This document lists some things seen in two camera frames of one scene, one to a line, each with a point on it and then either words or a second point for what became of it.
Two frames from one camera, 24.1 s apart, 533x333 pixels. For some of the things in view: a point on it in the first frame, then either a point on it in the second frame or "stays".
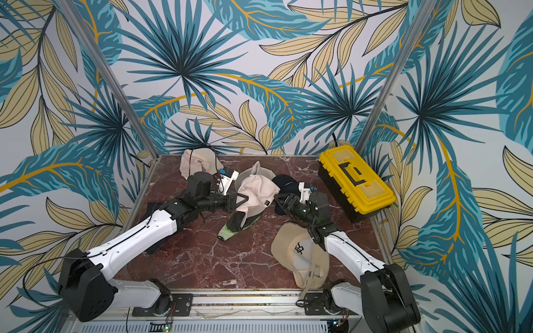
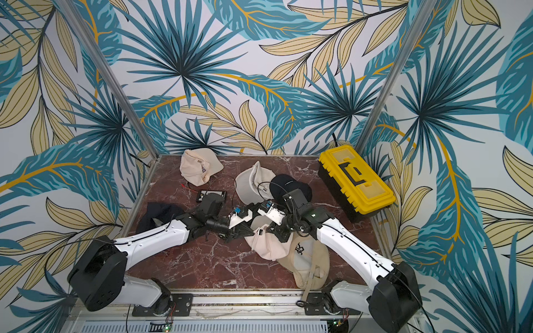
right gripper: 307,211 → 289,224
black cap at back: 286,184 stays
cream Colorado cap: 259,189 → 268,245
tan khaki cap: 295,249 stays
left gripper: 232,204 → 235,231
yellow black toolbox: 355,188 stays
